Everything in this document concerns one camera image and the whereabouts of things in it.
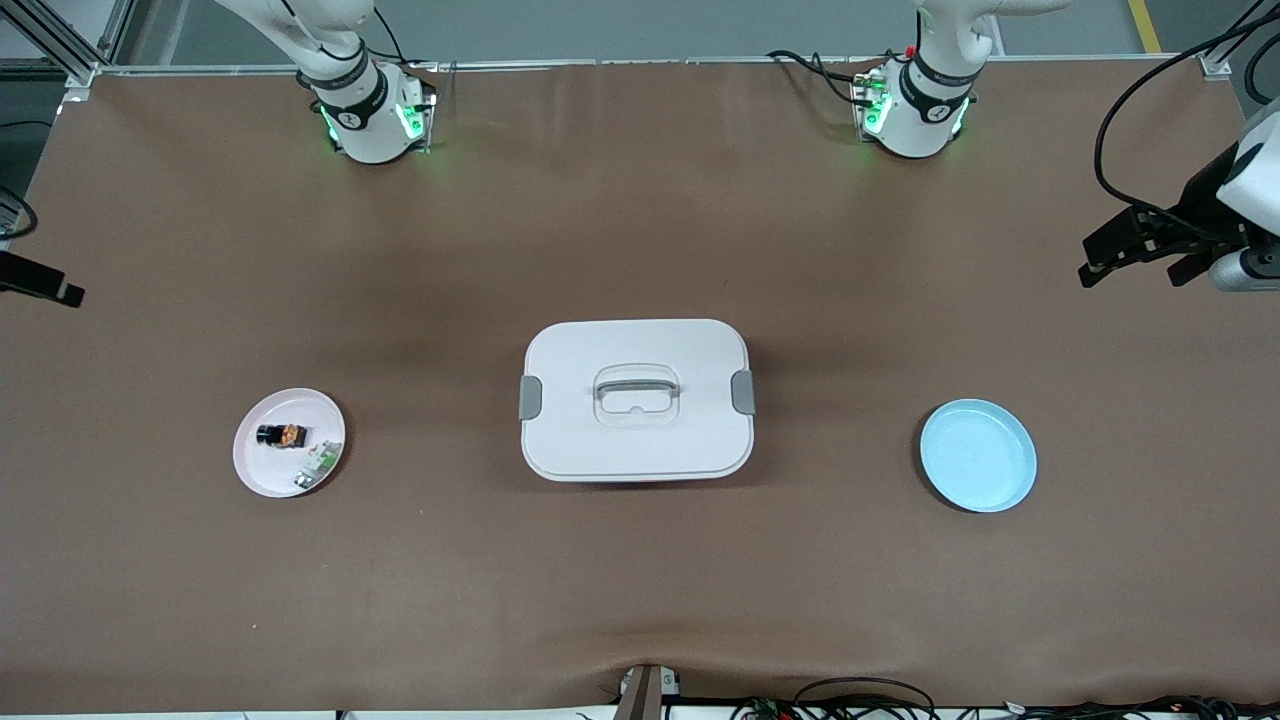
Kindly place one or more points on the grey box latch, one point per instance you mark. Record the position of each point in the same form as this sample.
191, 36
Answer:
530, 398
743, 392

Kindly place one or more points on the aluminium extrusion frame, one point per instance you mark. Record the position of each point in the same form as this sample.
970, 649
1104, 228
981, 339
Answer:
80, 72

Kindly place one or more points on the silver table edge rail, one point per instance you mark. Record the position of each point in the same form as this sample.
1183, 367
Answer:
650, 62

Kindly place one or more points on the pink round plate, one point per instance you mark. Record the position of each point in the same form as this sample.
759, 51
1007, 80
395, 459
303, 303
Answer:
265, 475

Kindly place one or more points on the orange and black switch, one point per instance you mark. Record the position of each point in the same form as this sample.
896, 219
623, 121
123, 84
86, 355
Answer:
292, 436

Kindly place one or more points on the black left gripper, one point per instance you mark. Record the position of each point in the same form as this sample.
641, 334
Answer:
1196, 206

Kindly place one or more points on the brown table mat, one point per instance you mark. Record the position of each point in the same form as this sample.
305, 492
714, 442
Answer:
640, 200

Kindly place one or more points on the light blue round plate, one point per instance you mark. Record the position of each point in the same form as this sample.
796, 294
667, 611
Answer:
980, 460

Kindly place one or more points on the camera mount post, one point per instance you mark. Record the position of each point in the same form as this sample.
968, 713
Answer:
645, 695

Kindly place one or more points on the white lidded storage box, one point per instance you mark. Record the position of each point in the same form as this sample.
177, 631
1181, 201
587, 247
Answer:
640, 450

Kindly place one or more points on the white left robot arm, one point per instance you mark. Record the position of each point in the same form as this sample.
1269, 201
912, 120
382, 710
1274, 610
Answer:
925, 120

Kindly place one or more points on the green and white switch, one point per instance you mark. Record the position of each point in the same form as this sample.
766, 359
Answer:
320, 464

